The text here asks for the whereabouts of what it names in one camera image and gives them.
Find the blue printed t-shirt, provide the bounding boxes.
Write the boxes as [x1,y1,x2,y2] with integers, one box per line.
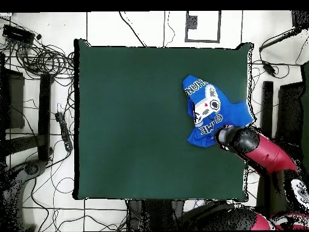
[181,74,255,149]

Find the black flat panel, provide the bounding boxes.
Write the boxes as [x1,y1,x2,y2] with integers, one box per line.
[0,68,25,130]
[275,81,305,146]

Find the dark green table cloth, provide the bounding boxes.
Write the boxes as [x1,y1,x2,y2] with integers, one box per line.
[73,38,253,203]

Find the black power strip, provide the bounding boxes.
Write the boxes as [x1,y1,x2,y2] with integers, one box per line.
[54,111,74,152]

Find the black stand bar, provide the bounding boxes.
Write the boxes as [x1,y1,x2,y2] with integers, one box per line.
[261,80,275,138]
[37,72,54,162]

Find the dark grey square patch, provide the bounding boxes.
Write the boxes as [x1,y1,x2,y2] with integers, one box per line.
[186,14,199,30]

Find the grey chair base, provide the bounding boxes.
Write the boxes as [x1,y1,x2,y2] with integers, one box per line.
[24,159,47,176]

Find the black power adapter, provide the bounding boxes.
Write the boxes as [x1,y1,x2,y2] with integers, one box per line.
[261,60,276,76]

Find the black rod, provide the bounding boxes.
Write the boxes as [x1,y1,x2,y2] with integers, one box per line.
[258,27,302,53]

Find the black box device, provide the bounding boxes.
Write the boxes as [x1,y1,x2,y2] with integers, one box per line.
[2,24,36,45]

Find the black speckled box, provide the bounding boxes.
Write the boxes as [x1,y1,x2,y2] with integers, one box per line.
[291,10,309,28]

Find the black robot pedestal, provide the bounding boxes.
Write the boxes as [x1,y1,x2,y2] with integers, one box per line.
[127,199,185,232]

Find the grey square floor frame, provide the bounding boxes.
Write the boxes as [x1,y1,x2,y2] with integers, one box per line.
[184,10,221,44]

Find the coiled black cables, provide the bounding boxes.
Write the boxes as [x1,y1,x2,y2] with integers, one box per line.
[14,43,75,79]

